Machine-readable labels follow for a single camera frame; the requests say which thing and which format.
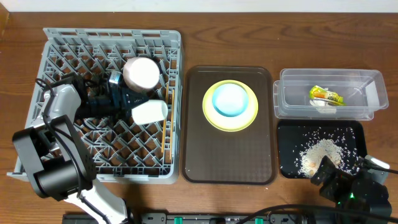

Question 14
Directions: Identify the green orange snack wrapper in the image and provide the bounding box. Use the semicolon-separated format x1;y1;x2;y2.
309;85;345;106

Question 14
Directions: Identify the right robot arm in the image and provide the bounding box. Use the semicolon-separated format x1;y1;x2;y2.
310;156;392;217

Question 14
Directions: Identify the white tissue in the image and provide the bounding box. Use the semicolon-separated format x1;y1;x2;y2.
310;98;337;114

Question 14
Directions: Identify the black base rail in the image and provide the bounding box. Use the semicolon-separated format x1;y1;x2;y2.
62;213;315;224

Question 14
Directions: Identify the white bowl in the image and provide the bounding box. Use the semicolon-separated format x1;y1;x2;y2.
123;57;160;92

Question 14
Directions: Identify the black waste tray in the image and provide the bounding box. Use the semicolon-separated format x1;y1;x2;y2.
277;120;368;179

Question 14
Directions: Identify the grey plastic dish rack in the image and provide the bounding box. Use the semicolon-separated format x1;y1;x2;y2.
7;27;184;185

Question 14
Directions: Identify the pile of rice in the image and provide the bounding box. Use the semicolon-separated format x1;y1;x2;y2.
293;126;358;178

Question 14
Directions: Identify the white cup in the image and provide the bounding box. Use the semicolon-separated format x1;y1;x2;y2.
131;100;168;125

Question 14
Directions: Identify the clear plastic bin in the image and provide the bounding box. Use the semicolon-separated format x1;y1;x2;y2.
273;68;389;120

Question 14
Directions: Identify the brown serving tray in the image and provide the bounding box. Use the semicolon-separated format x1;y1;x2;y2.
182;66;277;185

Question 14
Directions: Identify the yellow plate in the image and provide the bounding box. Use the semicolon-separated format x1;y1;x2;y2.
202;80;259;132

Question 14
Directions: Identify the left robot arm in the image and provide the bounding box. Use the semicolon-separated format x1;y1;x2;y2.
12;77;149;223

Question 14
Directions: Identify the light blue small plate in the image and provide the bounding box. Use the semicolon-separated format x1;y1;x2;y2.
212;83;248;117

